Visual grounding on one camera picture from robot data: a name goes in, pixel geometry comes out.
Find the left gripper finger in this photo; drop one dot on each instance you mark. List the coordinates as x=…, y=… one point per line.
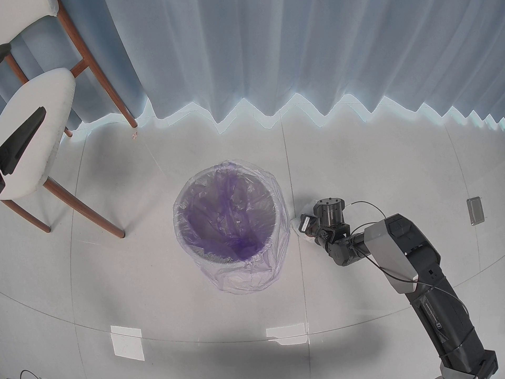
x=21, y=144
x=1, y=185

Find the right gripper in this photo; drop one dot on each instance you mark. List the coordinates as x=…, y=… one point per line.
x=311, y=225

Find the white paper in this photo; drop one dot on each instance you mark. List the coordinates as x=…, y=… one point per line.
x=296, y=227

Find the purple plastic bag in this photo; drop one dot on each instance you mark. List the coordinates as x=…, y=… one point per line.
x=229, y=227

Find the white trash bin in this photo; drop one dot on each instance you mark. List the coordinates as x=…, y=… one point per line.
x=221, y=265

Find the white cushioned wooden chair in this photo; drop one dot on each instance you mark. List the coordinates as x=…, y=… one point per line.
x=55, y=93

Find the pale blue curtain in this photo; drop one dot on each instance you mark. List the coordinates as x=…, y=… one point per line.
x=85, y=2
x=315, y=34

